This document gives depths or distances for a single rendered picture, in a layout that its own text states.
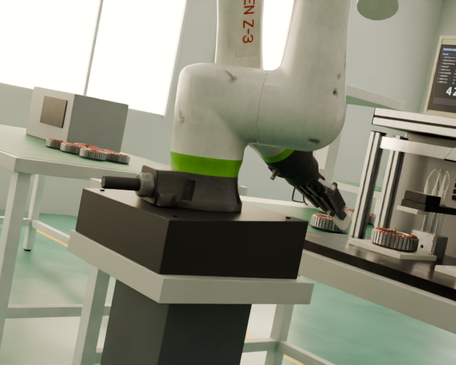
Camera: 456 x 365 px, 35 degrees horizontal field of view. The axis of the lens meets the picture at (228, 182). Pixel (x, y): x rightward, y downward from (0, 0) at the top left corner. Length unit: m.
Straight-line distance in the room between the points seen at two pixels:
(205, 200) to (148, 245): 0.15
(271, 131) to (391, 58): 7.87
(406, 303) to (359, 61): 7.23
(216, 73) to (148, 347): 0.47
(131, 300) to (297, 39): 0.53
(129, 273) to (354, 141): 7.61
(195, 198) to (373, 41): 7.61
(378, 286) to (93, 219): 0.58
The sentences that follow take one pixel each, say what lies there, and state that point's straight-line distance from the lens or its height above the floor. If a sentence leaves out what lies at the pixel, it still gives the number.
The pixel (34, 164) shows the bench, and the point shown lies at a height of 0.73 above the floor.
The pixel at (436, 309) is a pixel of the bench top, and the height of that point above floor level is 0.73.
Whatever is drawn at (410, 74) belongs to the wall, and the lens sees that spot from 9.39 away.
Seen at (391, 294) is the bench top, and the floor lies 0.73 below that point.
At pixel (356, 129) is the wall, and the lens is 8.71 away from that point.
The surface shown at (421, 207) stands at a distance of 1.82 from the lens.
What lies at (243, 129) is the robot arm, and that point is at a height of 0.99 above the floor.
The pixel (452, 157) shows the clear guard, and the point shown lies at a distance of 1.56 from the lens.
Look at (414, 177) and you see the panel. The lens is 2.09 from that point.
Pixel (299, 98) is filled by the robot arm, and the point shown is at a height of 1.05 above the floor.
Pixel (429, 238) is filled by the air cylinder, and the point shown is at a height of 0.81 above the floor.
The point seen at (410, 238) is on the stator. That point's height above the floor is 0.81.
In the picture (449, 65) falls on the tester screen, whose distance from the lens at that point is 1.94.
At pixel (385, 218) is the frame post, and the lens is 2.06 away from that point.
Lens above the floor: 0.98
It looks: 4 degrees down
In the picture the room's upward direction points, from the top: 11 degrees clockwise
